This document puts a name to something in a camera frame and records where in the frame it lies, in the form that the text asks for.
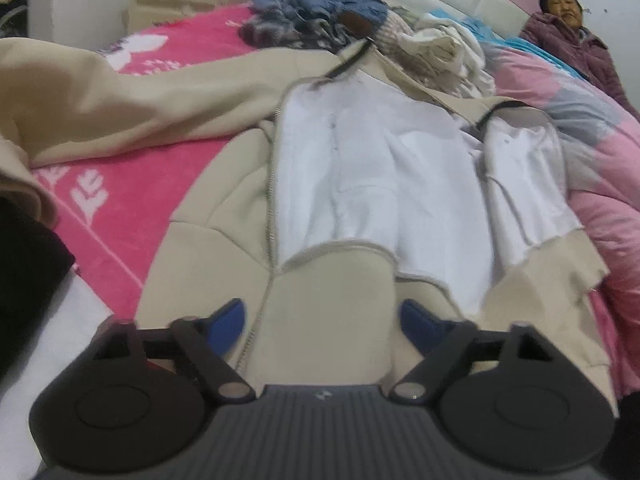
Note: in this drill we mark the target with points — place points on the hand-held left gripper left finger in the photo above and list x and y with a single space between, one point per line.
227 322

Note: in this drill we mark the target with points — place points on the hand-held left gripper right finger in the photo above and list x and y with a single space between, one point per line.
420 325

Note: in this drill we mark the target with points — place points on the cream zip jacket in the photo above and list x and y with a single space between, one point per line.
350 160

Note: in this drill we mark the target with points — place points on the dark folded garment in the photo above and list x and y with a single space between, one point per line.
30 270

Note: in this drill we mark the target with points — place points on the pink grey floral quilt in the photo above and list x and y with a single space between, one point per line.
600 160

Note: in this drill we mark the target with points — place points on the white garment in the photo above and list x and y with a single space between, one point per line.
450 45

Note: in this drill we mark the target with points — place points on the cream knitted sweater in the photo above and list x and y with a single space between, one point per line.
395 30

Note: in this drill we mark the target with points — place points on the dark plaid shirt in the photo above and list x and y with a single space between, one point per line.
280 30

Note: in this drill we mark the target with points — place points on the blue denim jeans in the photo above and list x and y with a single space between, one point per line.
320 2

